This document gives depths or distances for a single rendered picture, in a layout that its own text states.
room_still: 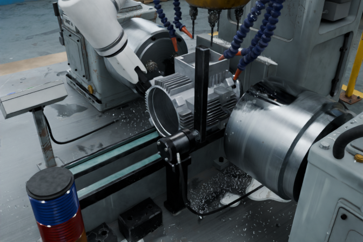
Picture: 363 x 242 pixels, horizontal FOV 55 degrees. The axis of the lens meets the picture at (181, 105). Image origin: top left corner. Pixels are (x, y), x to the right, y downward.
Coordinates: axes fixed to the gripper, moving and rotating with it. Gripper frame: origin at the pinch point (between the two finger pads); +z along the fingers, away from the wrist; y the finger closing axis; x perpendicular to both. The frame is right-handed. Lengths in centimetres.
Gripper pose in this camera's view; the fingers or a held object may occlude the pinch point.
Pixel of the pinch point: (142, 84)
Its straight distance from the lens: 97.0
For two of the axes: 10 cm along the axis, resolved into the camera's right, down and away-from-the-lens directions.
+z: 3.9, 5.8, 7.2
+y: 6.2, 4.1, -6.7
